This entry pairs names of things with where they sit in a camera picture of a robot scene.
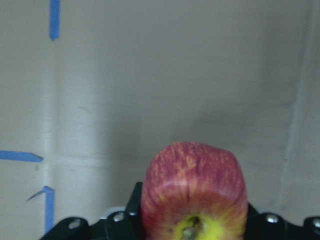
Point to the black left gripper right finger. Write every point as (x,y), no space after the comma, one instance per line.
(271,226)

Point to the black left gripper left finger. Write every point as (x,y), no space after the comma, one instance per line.
(123,224)

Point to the red apple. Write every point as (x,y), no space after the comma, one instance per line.
(194,191)

